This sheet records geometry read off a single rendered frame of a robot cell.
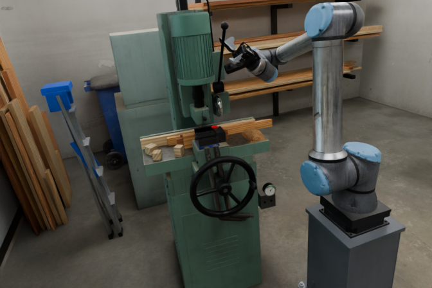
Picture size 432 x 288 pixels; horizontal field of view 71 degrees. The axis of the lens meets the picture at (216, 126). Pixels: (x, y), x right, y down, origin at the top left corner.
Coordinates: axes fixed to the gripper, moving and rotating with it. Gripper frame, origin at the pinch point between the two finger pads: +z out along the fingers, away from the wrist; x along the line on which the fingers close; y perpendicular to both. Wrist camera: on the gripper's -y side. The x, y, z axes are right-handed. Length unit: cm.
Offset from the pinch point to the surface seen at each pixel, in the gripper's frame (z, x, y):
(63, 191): -14, -36, -200
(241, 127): -30.3, 18.7, -23.3
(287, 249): -102, 66, -66
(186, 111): -8.1, 5.0, -37.2
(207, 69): 2.1, 5.6, -9.7
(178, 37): 18.1, -4.4, -8.1
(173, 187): -3, 41, -54
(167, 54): 7.7, -18.6, -25.6
